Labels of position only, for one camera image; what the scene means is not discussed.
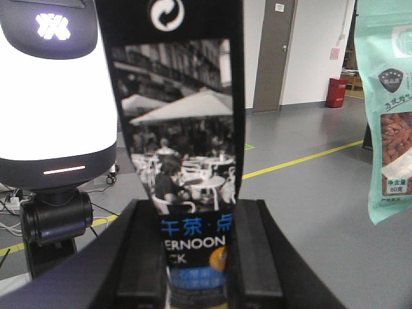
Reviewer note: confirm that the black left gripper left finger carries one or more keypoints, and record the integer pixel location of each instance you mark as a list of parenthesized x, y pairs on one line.
[(122, 268)]

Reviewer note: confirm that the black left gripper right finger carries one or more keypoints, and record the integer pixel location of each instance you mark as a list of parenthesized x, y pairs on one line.
[(265, 270)]

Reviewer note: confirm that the grey door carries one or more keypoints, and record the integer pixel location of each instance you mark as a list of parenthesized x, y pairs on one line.
[(273, 52)]

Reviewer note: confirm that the white humanoid robot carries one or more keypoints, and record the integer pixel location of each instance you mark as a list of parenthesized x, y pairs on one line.
[(57, 102)]

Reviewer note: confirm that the black Franzzi cookie box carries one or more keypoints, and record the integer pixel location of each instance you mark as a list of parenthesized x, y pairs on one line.
[(177, 73)]

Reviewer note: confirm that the teal goji berry pouch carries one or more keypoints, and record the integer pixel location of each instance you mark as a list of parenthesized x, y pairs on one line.
[(383, 52)]

